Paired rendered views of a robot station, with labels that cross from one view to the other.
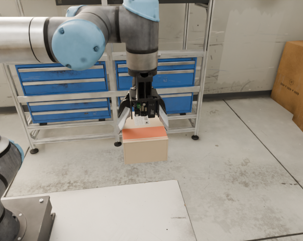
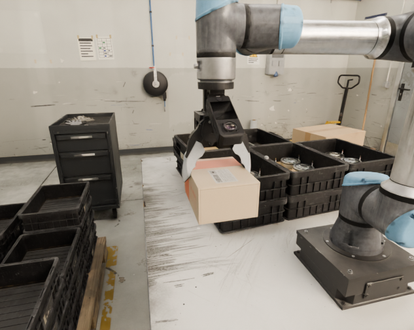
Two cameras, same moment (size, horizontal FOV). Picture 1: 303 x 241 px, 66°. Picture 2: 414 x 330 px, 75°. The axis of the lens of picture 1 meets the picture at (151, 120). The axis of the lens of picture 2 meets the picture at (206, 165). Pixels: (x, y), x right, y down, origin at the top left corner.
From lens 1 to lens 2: 111 cm
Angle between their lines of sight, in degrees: 128
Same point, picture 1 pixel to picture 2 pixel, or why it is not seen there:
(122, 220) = (245, 310)
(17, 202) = (375, 267)
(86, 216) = (296, 311)
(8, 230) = (335, 230)
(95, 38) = not seen: hidden behind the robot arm
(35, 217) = (334, 256)
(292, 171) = not seen: outside the picture
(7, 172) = (368, 205)
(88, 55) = not seen: hidden behind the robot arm
